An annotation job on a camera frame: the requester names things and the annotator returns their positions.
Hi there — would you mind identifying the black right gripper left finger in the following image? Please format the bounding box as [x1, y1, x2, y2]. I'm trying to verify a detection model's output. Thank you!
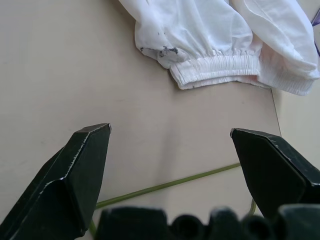
[0, 122, 112, 240]

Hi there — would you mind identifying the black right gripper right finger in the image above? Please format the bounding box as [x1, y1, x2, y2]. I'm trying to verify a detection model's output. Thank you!
[229, 127, 320, 217]

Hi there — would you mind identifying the green rod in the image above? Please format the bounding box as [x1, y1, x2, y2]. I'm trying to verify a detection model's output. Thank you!
[88, 162, 257, 240]

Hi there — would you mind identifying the white ribbed-cuff garment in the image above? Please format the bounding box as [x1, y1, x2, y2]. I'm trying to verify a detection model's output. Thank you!
[117, 0, 320, 97]

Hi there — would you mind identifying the purple tissue box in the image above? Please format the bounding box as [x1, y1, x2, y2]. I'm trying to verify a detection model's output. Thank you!
[310, 14, 320, 57]

